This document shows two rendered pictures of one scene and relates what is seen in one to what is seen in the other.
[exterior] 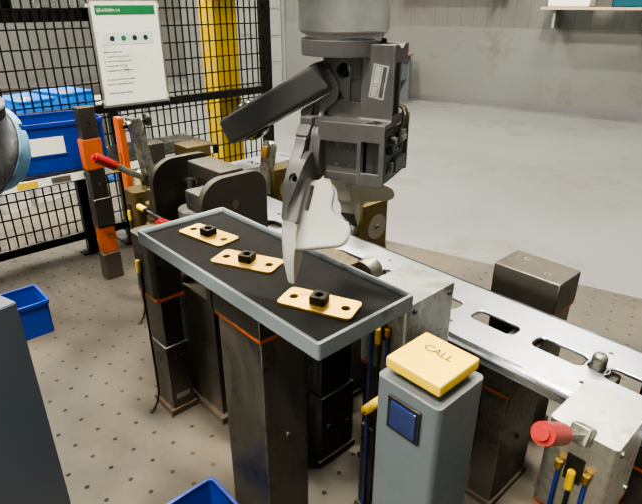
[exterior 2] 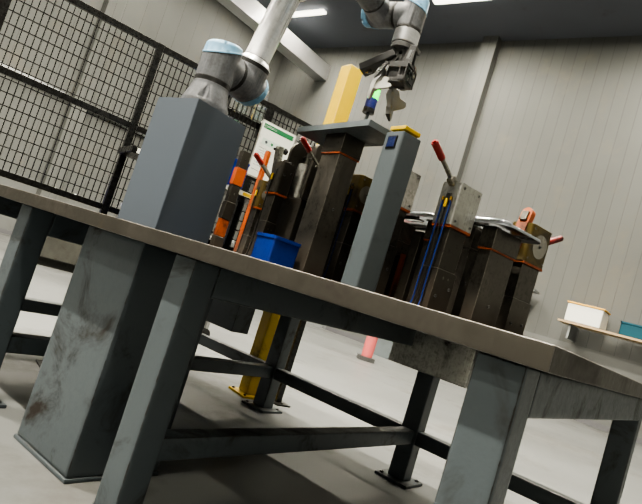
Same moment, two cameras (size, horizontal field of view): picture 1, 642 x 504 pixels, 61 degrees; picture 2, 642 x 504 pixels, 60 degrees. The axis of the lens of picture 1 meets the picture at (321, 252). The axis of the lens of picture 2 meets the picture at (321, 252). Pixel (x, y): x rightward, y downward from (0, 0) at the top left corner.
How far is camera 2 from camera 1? 1.34 m
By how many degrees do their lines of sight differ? 30
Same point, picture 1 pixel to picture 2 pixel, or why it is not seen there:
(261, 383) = (333, 172)
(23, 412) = (223, 171)
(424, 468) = (394, 155)
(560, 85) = not seen: hidden behind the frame
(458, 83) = not seen: hidden behind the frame
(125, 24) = (275, 139)
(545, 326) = not seen: hidden behind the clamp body
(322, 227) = (383, 84)
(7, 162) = (260, 90)
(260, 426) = (324, 195)
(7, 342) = (236, 138)
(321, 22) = (398, 35)
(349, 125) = (398, 61)
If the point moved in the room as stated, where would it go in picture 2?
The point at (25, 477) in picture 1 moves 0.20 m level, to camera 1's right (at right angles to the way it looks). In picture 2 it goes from (208, 199) to (270, 218)
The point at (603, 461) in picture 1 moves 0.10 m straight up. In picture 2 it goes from (457, 189) to (468, 153)
